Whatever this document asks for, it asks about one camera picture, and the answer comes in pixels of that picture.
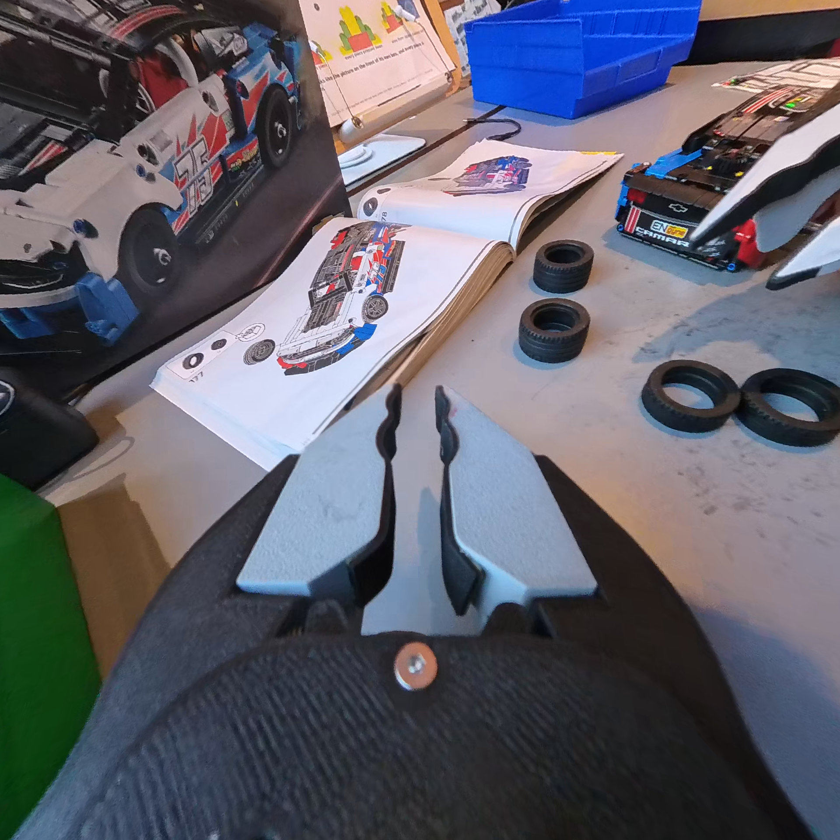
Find blue plastic bin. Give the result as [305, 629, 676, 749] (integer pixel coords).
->
[463, 0, 703, 121]

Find black power adapter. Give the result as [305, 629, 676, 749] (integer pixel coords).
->
[0, 366, 101, 491]

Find instruction booklet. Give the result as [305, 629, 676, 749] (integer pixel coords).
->
[150, 140, 624, 471]

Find instruction sheet on wooden board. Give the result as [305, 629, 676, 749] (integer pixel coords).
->
[298, 0, 471, 130]

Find black toy tire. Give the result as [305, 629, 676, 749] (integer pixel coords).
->
[740, 367, 840, 448]
[518, 298, 590, 364]
[532, 239, 595, 295]
[641, 359, 744, 434]

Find white brick race car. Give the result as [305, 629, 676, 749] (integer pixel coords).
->
[615, 58, 840, 272]

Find black printed toy set box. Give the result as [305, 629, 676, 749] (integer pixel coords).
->
[0, 0, 353, 403]

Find holographic sticker sheet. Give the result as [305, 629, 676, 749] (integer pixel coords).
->
[712, 60, 840, 91]

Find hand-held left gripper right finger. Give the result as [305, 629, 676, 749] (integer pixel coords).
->
[434, 386, 599, 618]

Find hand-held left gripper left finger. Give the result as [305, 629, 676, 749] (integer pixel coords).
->
[235, 382, 404, 610]

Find silver monitor stand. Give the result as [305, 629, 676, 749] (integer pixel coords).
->
[336, 120, 429, 189]

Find green plastic bin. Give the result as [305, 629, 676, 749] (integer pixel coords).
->
[0, 472, 104, 840]

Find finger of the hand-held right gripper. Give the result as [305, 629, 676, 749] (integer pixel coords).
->
[765, 217, 840, 292]
[691, 82, 840, 249]

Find black usb cable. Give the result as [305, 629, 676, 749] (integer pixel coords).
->
[462, 116, 523, 140]

